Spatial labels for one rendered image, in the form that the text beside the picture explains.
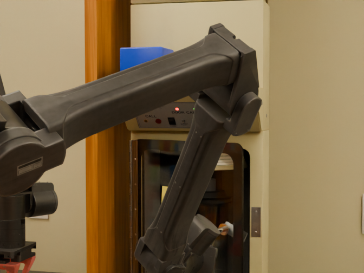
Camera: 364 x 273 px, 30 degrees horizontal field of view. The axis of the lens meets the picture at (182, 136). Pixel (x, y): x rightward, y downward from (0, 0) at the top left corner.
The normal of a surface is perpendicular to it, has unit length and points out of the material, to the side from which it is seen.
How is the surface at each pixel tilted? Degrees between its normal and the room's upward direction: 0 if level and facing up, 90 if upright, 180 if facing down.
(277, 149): 90
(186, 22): 90
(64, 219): 90
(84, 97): 41
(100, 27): 90
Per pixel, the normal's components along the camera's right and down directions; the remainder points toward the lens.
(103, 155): 0.97, 0.01
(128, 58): -0.25, 0.05
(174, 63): 0.15, -0.73
